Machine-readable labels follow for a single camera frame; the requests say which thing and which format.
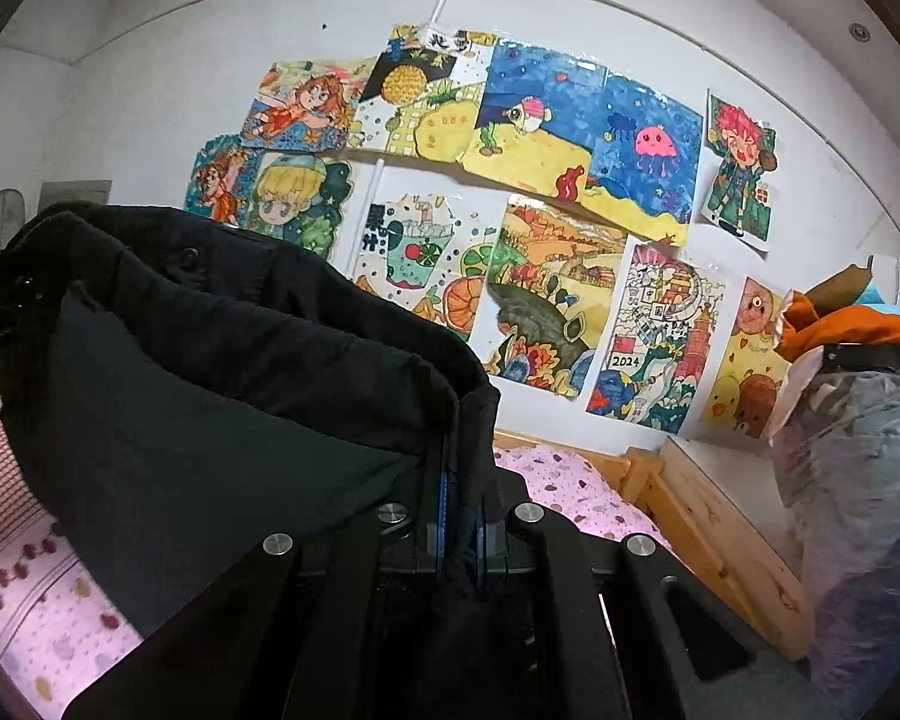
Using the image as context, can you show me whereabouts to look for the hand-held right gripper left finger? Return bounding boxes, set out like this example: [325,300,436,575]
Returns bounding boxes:
[64,457,451,720]

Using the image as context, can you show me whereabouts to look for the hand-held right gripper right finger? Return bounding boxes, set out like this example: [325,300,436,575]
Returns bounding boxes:
[469,504,833,720]

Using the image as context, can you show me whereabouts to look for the black jacket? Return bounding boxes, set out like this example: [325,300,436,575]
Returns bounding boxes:
[0,201,503,638]

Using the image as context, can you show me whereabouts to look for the clear plastic bag of clothes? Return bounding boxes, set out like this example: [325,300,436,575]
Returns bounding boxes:
[765,356,900,713]

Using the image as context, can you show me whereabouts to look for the standing electric fan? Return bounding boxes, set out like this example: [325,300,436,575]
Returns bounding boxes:
[0,190,27,241]

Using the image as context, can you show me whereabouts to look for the red checkered blanket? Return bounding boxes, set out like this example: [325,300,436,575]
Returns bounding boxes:
[0,405,53,533]

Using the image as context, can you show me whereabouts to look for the pink apple print bed sheet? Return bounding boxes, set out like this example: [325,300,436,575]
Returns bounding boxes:
[0,390,672,720]

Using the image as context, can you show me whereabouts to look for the orange cloth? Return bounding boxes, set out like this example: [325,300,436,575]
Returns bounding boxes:
[776,289,900,372]

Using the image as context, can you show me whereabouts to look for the grey wall hatch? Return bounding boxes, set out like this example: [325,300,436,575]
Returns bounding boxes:
[39,180,113,207]

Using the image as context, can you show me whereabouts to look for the wooden bed frame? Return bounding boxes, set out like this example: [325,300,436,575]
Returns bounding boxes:
[491,427,818,662]

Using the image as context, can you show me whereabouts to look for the group of colourful wall drawings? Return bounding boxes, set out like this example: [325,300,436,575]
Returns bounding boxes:
[184,24,796,442]

